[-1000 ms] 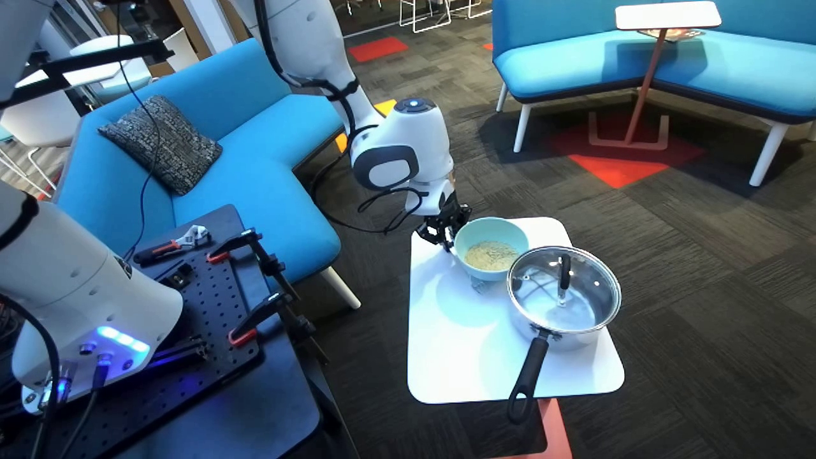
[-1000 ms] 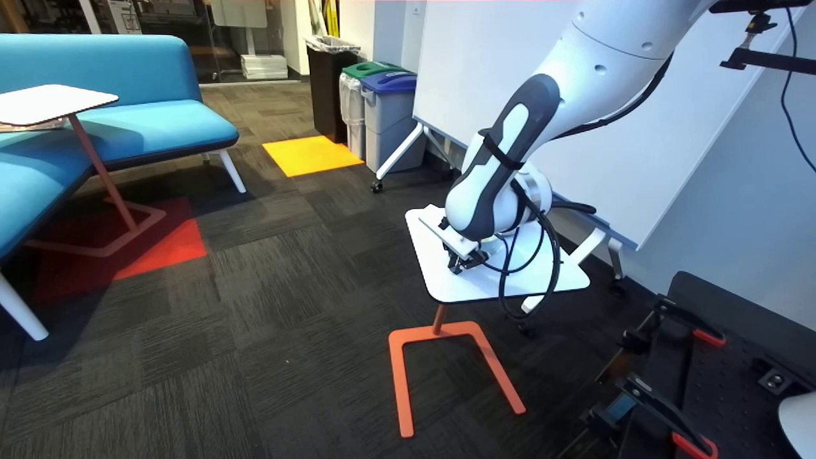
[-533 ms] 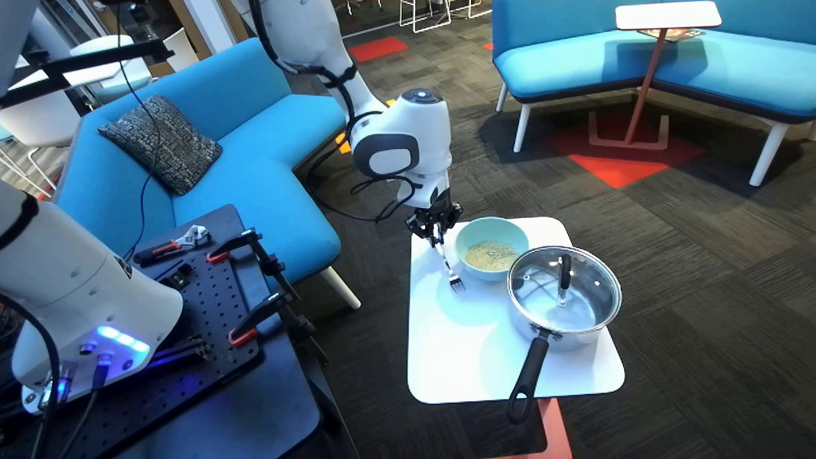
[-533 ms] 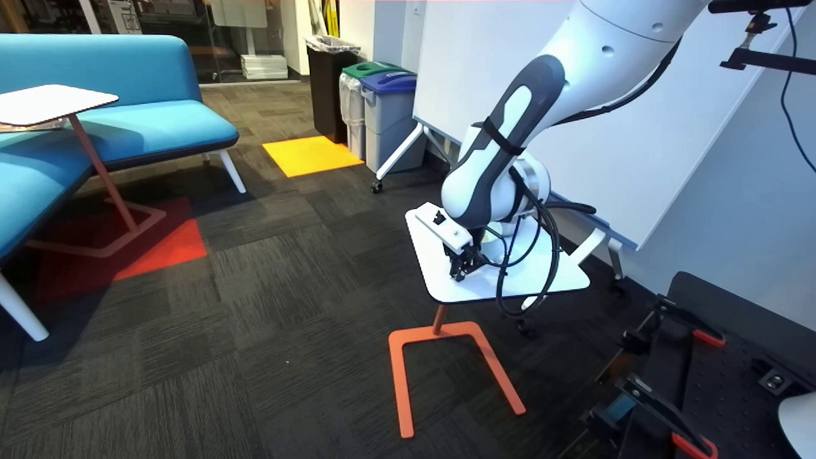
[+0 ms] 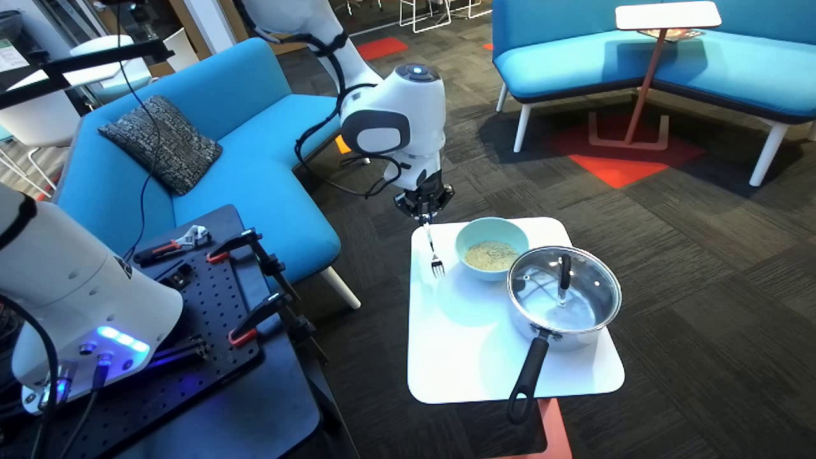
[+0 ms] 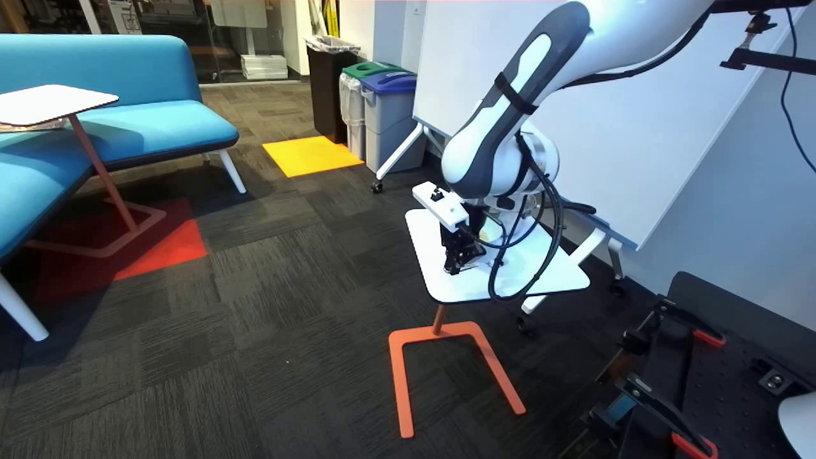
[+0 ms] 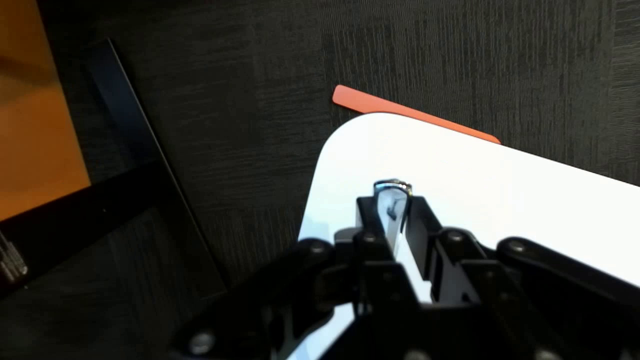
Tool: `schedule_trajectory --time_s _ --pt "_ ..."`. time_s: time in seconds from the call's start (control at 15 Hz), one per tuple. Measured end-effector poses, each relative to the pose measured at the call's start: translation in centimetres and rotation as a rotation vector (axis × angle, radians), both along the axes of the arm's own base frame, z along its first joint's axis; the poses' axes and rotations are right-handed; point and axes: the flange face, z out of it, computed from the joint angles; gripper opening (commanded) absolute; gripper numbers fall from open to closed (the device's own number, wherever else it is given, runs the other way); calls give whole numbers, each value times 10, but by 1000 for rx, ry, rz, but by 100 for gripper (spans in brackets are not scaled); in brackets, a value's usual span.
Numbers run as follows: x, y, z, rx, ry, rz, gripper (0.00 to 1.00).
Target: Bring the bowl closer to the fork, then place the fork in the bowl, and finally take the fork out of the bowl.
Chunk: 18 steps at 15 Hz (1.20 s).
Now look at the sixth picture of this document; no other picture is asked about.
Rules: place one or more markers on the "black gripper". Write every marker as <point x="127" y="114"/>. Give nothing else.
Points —
<point x="461" y="240"/>

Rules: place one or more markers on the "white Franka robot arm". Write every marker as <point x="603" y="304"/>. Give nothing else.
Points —
<point x="474" y="157"/>

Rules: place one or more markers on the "white side table orange stand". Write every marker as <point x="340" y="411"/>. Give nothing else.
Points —
<point x="421" y="238"/>

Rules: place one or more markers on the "grey bin blue lid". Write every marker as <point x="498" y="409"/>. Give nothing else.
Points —
<point x="385" y="118"/>

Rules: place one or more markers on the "grey bin green lid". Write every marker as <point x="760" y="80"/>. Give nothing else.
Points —
<point x="353" y="112"/>

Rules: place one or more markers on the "white mobile whiteboard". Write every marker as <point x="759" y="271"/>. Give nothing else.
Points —
<point x="646" y="155"/>

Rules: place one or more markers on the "black trash bin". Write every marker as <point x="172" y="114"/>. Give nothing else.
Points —
<point x="328" y="92"/>

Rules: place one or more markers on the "white low cabinet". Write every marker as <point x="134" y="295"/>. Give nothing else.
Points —
<point x="263" y="67"/>

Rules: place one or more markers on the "dark robot mounting table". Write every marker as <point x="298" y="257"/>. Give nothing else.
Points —
<point x="739" y="332"/>

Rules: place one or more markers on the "blue corner sofa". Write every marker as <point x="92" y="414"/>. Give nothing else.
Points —
<point x="154" y="129"/>

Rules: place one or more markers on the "small white table red stand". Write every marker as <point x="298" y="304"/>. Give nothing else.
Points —
<point x="52" y="104"/>

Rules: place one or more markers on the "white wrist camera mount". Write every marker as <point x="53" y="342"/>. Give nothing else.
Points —
<point x="437" y="205"/>

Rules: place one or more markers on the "black camera boom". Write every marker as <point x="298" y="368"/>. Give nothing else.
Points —
<point x="767" y="62"/>

